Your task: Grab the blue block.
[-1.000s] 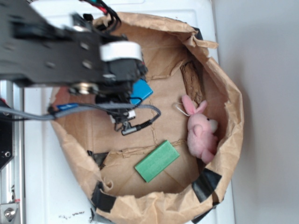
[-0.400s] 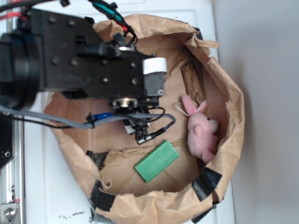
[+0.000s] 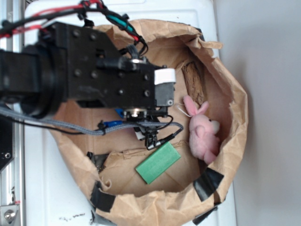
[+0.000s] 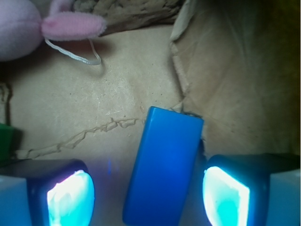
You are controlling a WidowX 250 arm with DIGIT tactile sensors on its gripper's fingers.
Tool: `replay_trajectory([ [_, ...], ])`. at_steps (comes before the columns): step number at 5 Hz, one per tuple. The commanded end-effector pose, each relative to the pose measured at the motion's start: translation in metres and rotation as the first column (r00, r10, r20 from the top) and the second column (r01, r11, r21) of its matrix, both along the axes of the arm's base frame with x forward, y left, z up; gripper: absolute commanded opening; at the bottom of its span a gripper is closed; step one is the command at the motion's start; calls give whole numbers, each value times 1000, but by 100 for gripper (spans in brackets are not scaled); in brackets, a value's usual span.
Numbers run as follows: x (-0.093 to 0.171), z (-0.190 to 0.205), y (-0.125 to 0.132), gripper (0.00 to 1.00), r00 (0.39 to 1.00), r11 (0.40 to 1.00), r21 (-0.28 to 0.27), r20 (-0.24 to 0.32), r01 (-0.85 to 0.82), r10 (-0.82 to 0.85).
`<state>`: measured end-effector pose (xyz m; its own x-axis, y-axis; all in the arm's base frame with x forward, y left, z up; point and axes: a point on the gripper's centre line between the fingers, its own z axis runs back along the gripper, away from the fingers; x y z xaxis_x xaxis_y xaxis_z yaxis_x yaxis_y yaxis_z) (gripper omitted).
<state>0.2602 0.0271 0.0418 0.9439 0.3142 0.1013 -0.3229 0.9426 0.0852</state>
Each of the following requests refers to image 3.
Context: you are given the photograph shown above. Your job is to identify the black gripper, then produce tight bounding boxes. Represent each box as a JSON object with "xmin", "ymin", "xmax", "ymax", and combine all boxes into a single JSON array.
[{"xmin": 39, "ymin": 22, "xmax": 176, "ymax": 118}]

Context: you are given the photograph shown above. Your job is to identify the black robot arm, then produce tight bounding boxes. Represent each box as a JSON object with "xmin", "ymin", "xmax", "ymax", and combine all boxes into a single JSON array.
[{"xmin": 0, "ymin": 22, "xmax": 176, "ymax": 119}]

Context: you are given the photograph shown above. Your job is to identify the green wooden block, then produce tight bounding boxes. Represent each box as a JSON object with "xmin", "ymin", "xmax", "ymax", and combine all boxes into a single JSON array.
[{"xmin": 135, "ymin": 142, "xmax": 181, "ymax": 185}]

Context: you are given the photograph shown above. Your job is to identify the brown wooden piece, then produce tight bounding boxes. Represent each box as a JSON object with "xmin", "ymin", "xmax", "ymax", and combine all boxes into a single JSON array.
[{"xmin": 182, "ymin": 62, "xmax": 205, "ymax": 105}]

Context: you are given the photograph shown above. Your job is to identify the pink plush bunny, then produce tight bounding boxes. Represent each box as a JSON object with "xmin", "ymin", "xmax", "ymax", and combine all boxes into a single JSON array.
[{"xmin": 183, "ymin": 95, "xmax": 220, "ymax": 165}]

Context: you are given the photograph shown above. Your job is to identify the brown paper bag tray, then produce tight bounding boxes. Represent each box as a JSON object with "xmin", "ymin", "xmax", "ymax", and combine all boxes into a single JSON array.
[{"xmin": 52, "ymin": 19, "xmax": 248, "ymax": 226}]

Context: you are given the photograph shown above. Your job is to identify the grey braided cable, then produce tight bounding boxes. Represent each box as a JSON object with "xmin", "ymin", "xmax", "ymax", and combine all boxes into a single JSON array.
[{"xmin": 0, "ymin": 105, "xmax": 184, "ymax": 151}]

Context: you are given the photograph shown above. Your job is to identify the red and black wire bundle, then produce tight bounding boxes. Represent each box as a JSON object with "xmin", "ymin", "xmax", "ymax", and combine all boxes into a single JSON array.
[{"xmin": 0, "ymin": 0, "xmax": 149, "ymax": 58}]

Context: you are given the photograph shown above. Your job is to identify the aluminium rail with bracket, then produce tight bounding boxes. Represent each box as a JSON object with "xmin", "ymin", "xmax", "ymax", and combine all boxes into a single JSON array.
[{"xmin": 0, "ymin": 0, "xmax": 26, "ymax": 226}]

